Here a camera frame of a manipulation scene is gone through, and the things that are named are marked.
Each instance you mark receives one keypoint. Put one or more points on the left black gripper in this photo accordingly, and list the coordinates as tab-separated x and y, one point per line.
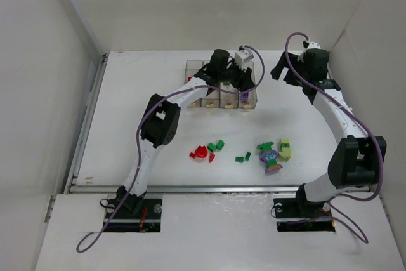
238	75

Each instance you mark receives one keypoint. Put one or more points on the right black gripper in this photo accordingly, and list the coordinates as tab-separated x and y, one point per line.
292	70

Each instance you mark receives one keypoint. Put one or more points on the dark green lego cluster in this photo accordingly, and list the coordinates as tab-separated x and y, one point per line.
218	146

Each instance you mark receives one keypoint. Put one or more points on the red round lego piece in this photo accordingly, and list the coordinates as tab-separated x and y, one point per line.
201	152

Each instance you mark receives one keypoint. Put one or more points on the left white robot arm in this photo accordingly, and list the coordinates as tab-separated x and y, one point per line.
159	123

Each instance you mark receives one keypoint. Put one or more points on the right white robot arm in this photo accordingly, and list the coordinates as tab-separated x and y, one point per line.
358	158

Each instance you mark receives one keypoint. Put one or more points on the clear bin for red legos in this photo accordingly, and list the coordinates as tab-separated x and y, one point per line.
191	68

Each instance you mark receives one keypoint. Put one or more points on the clear bin for light green legos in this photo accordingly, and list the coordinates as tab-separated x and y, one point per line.
212	100

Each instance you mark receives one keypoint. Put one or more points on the clear bin for purple legos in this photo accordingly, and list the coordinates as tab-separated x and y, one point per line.
251	102

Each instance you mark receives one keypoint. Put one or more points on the yellow green lego stack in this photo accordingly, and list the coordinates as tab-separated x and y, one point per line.
284	150

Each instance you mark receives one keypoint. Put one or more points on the purple green flower lego figure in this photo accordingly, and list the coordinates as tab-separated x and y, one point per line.
269	157

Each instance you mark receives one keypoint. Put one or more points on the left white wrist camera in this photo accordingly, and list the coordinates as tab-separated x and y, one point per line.
243	57

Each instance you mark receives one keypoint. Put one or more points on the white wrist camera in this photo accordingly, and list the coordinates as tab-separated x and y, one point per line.
308	44
243	57

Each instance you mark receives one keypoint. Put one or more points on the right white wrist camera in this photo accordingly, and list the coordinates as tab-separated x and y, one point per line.
308	44

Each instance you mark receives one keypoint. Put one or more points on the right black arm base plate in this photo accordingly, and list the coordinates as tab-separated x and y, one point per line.
291	216

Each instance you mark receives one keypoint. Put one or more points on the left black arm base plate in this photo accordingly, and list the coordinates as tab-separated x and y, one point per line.
146	220

